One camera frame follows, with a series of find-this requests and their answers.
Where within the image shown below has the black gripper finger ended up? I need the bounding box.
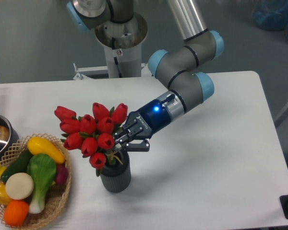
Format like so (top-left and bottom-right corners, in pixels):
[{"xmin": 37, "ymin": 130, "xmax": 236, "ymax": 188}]
[
  {"xmin": 115, "ymin": 139, "xmax": 150, "ymax": 152},
  {"xmin": 114, "ymin": 129, "xmax": 132, "ymax": 143}
]

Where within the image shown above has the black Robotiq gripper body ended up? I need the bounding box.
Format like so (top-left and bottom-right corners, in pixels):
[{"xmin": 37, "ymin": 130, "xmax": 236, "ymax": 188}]
[{"xmin": 123, "ymin": 100, "xmax": 170, "ymax": 141}]

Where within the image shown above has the red tulip bouquet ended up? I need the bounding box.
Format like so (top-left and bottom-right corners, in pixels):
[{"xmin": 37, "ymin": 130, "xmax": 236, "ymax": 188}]
[{"xmin": 54, "ymin": 103, "xmax": 128, "ymax": 176}]

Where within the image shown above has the beige round bun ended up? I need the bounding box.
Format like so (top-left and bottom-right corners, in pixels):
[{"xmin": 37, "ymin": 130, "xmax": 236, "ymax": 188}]
[{"xmin": 5, "ymin": 172, "xmax": 34, "ymax": 200}]

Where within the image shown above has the dark grey ribbed vase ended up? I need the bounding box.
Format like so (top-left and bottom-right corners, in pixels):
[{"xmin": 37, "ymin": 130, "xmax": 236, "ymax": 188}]
[{"xmin": 100, "ymin": 150, "xmax": 131, "ymax": 193}]

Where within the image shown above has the dark green cucumber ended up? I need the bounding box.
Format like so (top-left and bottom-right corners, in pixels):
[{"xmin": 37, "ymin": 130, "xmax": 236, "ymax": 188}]
[{"xmin": 0, "ymin": 149, "xmax": 33, "ymax": 183}]

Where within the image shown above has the yellow squash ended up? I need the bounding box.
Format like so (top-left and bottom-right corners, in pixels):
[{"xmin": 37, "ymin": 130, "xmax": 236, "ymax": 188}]
[{"xmin": 27, "ymin": 137, "xmax": 65, "ymax": 164}]

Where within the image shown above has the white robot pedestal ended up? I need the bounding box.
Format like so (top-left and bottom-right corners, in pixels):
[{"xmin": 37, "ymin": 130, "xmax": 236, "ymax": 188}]
[{"xmin": 74, "ymin": 12, "xmax": 148, "ymax": 80}]

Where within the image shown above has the purple red radish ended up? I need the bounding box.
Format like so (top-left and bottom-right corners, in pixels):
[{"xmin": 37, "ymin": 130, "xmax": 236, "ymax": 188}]
[{"xmin": 54, "ymin": 164, "xmax": 69, "ymax": 184}]

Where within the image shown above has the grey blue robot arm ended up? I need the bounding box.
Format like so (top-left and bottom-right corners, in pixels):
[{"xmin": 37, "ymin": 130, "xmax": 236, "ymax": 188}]
[{"xmin": 67, "ymin": 0, "xmax": 224, "ymax": 151}]

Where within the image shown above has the yellow bell pepper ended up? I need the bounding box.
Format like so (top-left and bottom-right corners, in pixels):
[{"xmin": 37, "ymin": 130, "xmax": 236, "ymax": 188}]
[{"xmin": 0, "ymin": 182, "xmax": 12, "ymax": 206}]

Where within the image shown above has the green bok choy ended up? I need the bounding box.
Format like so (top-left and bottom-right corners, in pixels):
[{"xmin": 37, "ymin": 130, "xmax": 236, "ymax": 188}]
[{"xmin": 27, "ymin": 153, "xmax": 56, "ymax": 214}]

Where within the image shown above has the orange fruit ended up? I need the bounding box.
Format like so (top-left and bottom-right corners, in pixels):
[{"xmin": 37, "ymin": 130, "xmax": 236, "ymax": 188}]
[{"xmin": 3, "ymin": 200, "xmax": 29, "ymax": 227}]

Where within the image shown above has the woven wicker basket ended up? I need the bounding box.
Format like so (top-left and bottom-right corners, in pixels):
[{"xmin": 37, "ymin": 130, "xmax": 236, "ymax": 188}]
[{"xmin": 0, "ymin": 134, "xmax": 72, "ymax": 230}]

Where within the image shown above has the blue plastic bag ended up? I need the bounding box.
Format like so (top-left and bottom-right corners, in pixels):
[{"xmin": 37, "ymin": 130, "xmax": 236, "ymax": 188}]
[{"xmin": 252, "ymin": 0, "xmax": 288, "ymax": 39}]

